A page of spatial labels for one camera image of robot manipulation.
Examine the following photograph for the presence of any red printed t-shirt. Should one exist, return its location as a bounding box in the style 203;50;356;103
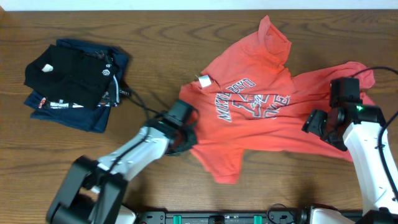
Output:
179;17;376;184

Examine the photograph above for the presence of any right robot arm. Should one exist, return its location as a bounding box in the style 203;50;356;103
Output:
302;104;397;223

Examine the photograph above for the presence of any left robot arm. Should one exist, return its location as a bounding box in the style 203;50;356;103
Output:
45;119;197;223

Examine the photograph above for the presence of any black folded garment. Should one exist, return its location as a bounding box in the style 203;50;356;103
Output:
24;45;128;110

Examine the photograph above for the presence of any navy folded garment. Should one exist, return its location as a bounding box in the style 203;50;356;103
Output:
24;39;129;133

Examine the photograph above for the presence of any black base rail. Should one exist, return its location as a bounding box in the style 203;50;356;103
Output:
134;203;310;224

